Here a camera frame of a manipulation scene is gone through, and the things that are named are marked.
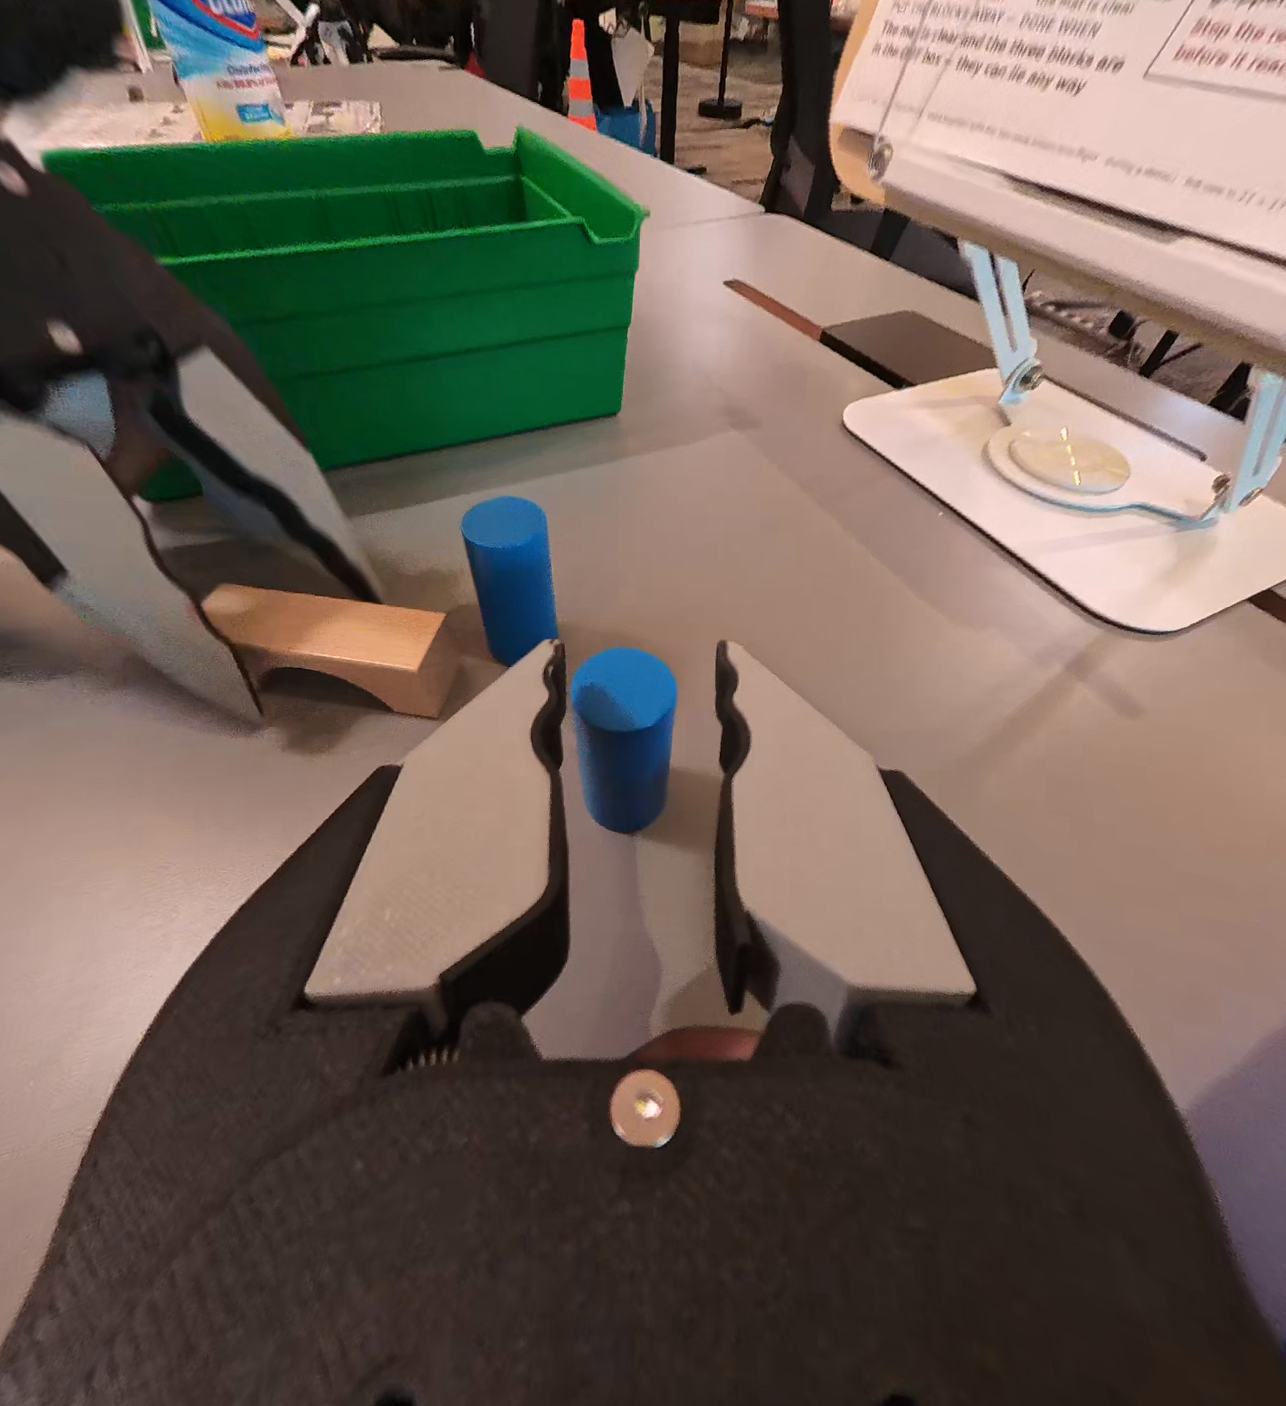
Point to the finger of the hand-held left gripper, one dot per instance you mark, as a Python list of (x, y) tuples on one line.
[(106, 550), (259, 463)]

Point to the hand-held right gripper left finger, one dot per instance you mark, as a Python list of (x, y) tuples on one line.
[(446, 868)]

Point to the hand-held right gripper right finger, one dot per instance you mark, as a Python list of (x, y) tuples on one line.
[(841, 868)]

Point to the natural wooden arch block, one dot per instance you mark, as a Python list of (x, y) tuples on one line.
[(335, 638)]

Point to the blue wooden cylinder block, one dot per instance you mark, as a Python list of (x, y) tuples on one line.
[(628, 748), (510, 583)]

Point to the green plastic bin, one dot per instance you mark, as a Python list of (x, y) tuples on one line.
[(434, 330)]

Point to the disinfectant wipes canister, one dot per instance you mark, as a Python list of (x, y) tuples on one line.
[(227, 77)]

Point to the white document stand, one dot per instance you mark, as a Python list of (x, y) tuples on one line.
[(1148, 550)]

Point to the orange traffic cone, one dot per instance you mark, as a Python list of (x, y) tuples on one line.
[(582, 89)]

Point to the black desk grommet cover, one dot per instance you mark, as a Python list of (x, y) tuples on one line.
[(907, 351)]

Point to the black floor lamp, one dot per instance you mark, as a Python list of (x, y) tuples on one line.
[(721, 108)]

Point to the black office chair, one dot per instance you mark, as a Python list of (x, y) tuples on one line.
[(820, 165)]

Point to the wooden backing board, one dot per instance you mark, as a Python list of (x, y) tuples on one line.
[(858, 176)]

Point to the printed instruction sheet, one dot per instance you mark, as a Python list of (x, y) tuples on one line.
[(1038, 112)]

